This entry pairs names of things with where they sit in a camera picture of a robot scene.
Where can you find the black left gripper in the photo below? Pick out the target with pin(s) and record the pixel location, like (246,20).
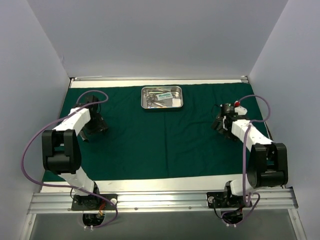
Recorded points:
(93,126)

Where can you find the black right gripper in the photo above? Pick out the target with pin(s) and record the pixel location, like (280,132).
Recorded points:
(219,122)

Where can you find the dark green surgical drape cloth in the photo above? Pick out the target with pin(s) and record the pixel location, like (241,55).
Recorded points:
(141,144)

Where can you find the white gauze pad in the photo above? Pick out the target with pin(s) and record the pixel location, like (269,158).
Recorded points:
(176,103)

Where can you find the white green labelled packet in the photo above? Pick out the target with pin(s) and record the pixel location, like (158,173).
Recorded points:
(164,96)

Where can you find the stainless steel instrument tray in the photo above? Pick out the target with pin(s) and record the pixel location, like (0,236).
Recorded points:
(175,90)

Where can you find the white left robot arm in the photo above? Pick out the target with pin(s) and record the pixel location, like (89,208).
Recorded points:
(61,152)

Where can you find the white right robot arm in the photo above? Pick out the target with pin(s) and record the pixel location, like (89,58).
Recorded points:
(264,162)

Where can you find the steel surgical scissors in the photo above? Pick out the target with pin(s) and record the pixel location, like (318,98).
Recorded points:
(153,102)

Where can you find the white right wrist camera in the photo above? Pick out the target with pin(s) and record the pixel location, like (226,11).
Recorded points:
(240,110)

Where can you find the steel forceps with gold handle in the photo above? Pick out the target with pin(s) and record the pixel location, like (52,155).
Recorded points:
(153,92)

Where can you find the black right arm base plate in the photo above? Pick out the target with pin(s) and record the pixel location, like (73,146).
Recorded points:
(220,200)

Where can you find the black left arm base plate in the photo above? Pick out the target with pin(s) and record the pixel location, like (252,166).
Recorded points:
(89,203)

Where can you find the aluminium front frame rail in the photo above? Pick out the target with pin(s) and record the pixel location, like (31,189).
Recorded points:
(160,201)

